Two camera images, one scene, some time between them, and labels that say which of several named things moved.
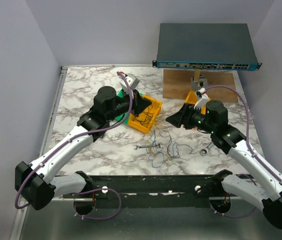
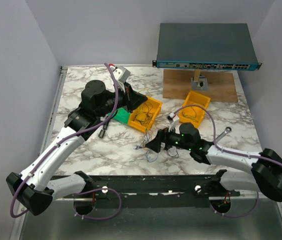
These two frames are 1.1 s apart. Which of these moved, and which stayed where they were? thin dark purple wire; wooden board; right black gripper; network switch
Moved: right black gripper
Stayed: wooden board; network switch; thin dark purple wire
